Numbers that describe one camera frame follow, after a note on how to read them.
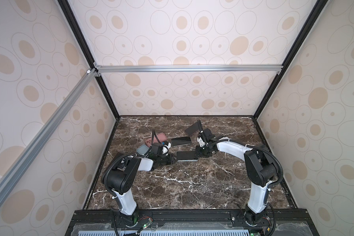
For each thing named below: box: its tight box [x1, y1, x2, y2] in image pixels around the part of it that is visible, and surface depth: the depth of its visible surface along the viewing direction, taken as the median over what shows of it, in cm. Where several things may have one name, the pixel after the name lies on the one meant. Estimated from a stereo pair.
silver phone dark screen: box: [171, 136, 192, 148], surface depth 108 cm
